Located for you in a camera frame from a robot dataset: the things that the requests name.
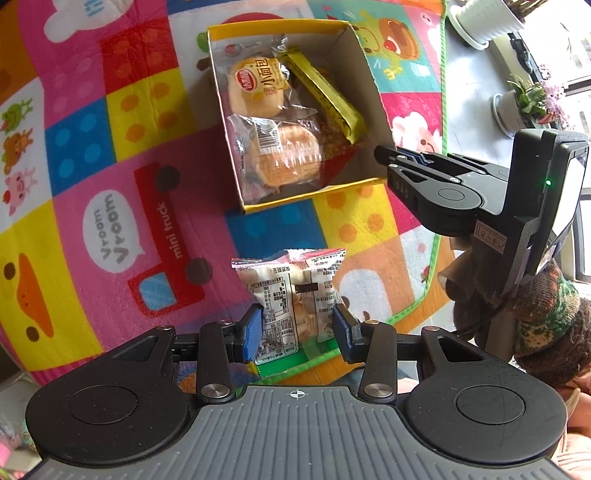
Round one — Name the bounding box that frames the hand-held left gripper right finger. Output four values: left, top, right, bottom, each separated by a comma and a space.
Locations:
331, 302, 485, 406

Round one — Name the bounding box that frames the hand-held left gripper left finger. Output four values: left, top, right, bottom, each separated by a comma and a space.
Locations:
112, 303, 265, 404

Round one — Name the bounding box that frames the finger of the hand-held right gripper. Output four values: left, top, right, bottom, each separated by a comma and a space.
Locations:
396, 148, 509, 180
375, 145, 463, 186

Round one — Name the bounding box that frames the yellow cardboard box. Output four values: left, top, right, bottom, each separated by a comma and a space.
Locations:
206, 18, 398, 217

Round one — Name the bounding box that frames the small pastry snack packet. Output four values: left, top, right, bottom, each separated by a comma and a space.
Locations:
231, 248, 348, 365

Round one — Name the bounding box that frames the sesame bar yellow wrapper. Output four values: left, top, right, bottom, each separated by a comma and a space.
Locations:
277, 48, 366, 160

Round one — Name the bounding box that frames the round bun clear wrapper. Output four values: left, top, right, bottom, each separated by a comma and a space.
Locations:
226, 113, 324, 204

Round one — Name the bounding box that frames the small bread yellow packet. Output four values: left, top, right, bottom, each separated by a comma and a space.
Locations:
226, 34, 319, 121

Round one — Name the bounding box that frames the person's right forearm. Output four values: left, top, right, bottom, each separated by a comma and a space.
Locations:
554, 385, 591, 480

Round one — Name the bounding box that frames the person's right hand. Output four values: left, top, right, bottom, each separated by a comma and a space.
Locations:
438, 235, 583, 389

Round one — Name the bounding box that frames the small white potted plant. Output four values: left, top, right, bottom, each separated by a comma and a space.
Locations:
491, 74, 575, 138

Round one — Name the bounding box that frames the large white plant pot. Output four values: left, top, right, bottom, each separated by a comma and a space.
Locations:
449, 0, 527, 51

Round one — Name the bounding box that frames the colourful cartoon play mat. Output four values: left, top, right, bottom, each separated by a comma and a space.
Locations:
0, 0, 448, 393

